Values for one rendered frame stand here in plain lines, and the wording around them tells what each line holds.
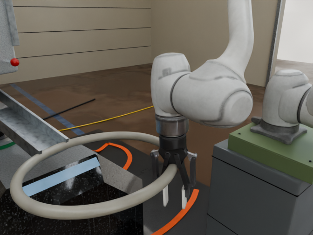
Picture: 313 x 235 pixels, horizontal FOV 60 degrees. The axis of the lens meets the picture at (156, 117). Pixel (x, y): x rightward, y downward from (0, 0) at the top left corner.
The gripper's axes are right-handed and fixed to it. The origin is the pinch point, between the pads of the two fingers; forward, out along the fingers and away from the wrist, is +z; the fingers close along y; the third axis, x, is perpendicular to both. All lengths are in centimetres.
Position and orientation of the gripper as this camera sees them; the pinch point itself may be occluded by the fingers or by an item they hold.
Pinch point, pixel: (174, 196)
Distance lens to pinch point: 84.2
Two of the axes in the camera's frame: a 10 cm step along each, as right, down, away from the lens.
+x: -3.0, 3.1, -9.0
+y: -9.5, -0.5, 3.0
